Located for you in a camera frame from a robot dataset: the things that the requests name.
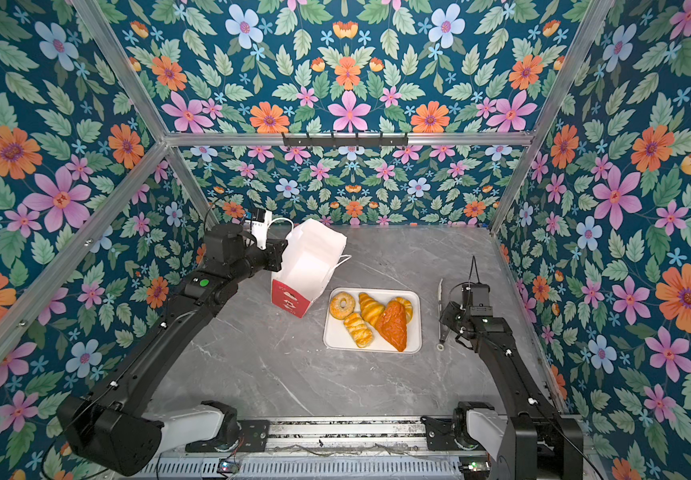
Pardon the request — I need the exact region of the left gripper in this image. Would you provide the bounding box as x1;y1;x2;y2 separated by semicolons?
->
226;234;289;283

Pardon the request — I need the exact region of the large orange-brown croissant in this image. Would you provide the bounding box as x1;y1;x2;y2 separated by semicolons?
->
375;300;407;352

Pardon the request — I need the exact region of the yellow twisted bread roll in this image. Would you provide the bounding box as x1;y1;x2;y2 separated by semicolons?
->
344;312;373;349

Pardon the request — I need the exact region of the red white paper bag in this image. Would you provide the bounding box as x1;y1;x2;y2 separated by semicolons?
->
271;219;351;318

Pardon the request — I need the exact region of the yellow ring bread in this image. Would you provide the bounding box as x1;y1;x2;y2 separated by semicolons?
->
329;292;355;320

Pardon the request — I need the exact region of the yellow croissant bread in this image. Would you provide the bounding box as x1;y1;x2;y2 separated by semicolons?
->
359;292;385;327

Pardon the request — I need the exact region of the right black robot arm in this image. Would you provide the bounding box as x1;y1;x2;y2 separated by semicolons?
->
437;280;587;479

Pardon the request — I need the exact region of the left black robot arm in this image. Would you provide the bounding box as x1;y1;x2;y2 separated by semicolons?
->
57;209;288;476

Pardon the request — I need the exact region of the white rectangular tray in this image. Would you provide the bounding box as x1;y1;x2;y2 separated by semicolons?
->
324;288;421;354

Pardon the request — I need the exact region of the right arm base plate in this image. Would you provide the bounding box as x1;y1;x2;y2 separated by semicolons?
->
421;415;509;452

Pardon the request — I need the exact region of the black wall hook rail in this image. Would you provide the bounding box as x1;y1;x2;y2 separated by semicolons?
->
282;132;409;148

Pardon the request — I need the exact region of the aluminium front rail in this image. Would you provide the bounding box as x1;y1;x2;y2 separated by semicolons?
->
135;416;489;479

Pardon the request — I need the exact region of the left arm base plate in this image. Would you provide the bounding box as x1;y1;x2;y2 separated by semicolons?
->
185;420;271;454

